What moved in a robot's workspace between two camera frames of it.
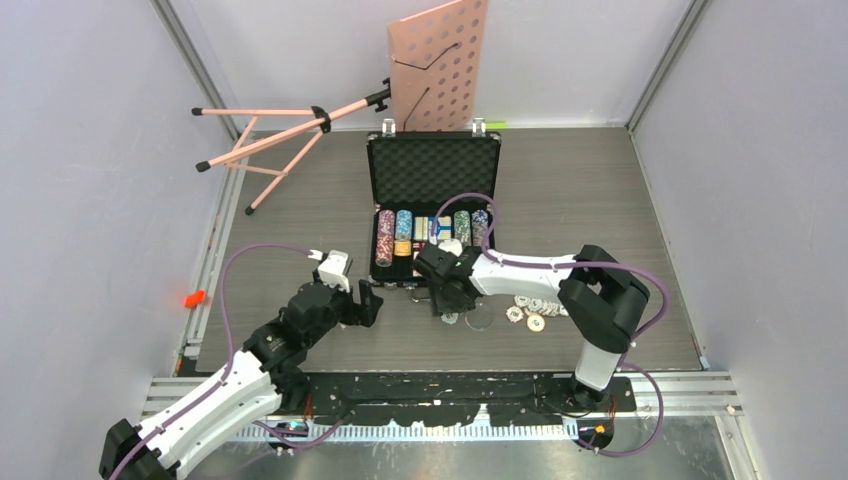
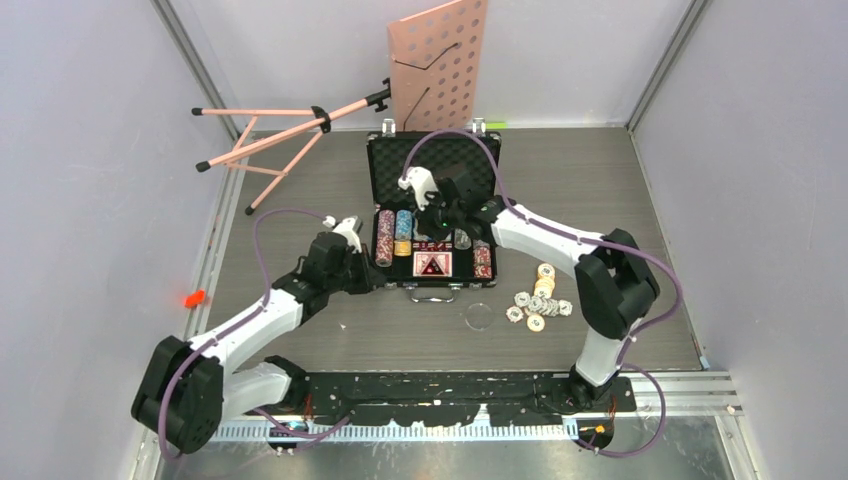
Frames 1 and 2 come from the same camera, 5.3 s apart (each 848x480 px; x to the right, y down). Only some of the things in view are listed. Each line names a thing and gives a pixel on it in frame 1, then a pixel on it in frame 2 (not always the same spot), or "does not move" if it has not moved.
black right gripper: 441,305 to 424,225
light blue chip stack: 404,224 does not move
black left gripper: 360,314 to 370,275
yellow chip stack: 402,247 does not move
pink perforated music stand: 435,68 does not move
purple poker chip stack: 386,223 does not move
